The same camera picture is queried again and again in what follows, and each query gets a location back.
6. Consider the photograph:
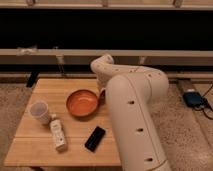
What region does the dark red pepper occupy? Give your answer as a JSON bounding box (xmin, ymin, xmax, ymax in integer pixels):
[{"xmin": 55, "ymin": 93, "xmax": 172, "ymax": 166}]
[{"xmin": 99, "ymin": 89, "xmax": 105, "ymax": 103}]

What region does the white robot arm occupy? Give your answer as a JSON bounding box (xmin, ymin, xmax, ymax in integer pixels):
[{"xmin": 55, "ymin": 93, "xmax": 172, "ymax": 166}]
[{"xmin": 90, "ymin": 54, "xmax": 171, "ymax": 171}]

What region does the orange bowl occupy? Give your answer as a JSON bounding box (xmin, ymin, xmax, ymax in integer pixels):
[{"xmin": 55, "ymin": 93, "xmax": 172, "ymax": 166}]
[{"xmin": 66, "ymin": 89, "xmax": 98, "ymax": 117}]

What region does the black smartphone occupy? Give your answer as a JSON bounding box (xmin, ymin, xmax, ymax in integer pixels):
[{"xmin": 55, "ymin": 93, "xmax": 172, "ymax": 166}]
[{"xmin": 84, "ymin": 126, "xmax": 106, "ymax": 152}]

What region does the white lotion bottle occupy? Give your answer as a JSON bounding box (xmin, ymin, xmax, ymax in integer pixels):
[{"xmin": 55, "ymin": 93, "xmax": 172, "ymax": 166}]
[{"xmin": 50, "ymin": 114, "xmax": 67, "ymax": 153}]

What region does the blue device on floor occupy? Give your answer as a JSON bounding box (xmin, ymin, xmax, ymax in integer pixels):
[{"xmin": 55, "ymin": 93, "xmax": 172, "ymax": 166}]
[{"xmin": 183, "ymin": 92, "xmax": 203, "ymax": 107}]

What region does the black cable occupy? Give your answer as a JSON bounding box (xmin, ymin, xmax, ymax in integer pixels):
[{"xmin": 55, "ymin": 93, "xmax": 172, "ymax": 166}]
[{"xmin": 194, "ymin": 83, "xmax": 213, "ymax": 120}]

